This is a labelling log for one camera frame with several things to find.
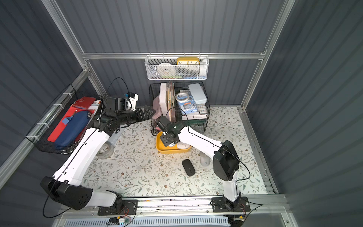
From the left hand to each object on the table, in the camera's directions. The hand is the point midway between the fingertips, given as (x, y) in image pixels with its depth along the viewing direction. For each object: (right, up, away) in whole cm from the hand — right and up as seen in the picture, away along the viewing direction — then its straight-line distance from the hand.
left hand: (150, 112), depth 72 cm
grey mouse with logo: (+30, -29, +17) cm, 45 cm away
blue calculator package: (+20, +5, +19) cm, 28 cm away
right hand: (+11, -16, +13) cm, 23 cm away
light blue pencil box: (+27, +15, +26) cm, 41 cm away
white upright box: (+4, +10, +17) cm, 20 cm away
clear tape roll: (+16, +12, +24) cm, 32 cm away
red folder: (-41, +5, +7) cm, 42 cm away
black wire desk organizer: (+26, -4, +21) cm, 34 cm away
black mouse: (+20, -33, +13) cm, 40 cm away
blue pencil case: (-36, -7, -4) cm, 37 cm away
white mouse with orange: (+16, -21, +24) cm, 35 cm away
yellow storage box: (+2, -23, +21) cm, 31 cm away
